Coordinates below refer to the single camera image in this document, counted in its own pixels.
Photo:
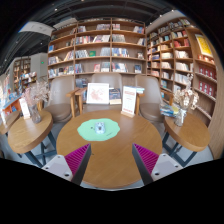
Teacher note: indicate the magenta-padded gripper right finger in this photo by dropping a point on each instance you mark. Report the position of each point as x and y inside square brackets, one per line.
[146, 159]

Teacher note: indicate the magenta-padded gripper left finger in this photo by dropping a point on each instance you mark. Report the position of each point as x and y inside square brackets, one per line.
[77, 160]

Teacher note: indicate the transparent blue computer mouse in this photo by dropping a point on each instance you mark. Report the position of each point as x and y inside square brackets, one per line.
[99, 128]

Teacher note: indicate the green blob-shaped mouse pad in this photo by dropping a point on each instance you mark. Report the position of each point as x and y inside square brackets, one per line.
[85, 130]

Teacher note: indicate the round wooden side table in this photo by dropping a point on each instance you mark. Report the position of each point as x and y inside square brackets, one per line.
[186, 133]
[28, 133]

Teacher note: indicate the stack of colourful books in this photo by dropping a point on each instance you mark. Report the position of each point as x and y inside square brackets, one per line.
[169, 110]

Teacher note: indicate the beige armchair with wooden arms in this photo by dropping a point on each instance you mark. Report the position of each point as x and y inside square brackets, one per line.
[150, 103]
[60, 106]
[106, 78]

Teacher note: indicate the white sign on wooden stand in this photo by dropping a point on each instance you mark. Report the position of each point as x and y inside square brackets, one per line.
[128, 100]

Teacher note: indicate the white framed pink picture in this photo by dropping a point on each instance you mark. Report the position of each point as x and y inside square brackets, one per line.
[97, 93]

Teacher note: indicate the stack of light blue books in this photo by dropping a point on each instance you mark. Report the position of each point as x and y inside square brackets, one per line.
[140, 89]

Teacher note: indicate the dark-covered book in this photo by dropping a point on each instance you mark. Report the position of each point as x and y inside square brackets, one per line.
[115, 96]

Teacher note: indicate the small white card sign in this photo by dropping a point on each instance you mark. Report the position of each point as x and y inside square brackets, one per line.
[24, 108]

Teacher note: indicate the small distant book shelf unit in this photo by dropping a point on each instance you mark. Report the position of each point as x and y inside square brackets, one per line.
[21, 68]

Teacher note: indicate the wide wooden book shelf unit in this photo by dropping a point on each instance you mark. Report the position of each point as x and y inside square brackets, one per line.
[96, 50]

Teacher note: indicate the white hanging ceiling panel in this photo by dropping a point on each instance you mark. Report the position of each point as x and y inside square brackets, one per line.
[31, 28]

